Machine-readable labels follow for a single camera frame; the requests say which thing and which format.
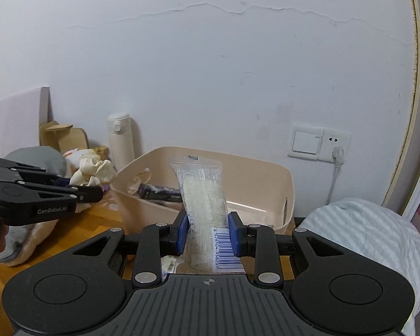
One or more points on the brown cardboard box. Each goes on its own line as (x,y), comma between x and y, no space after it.
(62,137)

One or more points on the striped white pillow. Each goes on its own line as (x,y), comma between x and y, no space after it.
(374,232)

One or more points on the white plug with cable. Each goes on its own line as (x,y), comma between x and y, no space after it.
(338,160)

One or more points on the beige plastic storage bin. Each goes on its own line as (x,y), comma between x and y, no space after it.
(260,192)

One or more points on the pink board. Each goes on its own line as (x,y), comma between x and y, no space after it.
(21,116)

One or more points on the blue white tissue pack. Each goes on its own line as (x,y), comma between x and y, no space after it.
(169,265)

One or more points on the orange plush toy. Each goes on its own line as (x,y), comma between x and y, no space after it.
(73,157)

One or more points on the white wall socket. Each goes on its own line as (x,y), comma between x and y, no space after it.
(331,139)

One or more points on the white cloth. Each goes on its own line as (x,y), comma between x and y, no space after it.
(91,173)

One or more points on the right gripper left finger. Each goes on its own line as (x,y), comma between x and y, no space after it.
(155,242)

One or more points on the patterned table mat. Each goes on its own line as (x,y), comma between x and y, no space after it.
(109,202)

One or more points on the white light switch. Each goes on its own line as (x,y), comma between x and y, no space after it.
(305,141)

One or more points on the white thermos bottle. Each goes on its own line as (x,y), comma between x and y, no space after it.
(120,139)

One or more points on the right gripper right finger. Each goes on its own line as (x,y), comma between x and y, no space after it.
(258,242)

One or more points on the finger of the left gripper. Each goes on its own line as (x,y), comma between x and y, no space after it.
(41,176)
(85,194)

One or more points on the clear plastic package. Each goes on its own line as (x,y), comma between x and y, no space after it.
(208,247)

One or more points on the dark snack package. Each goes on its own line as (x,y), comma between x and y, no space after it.
(159,193)

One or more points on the wooden door frame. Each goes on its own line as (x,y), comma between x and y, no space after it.
(403,195)

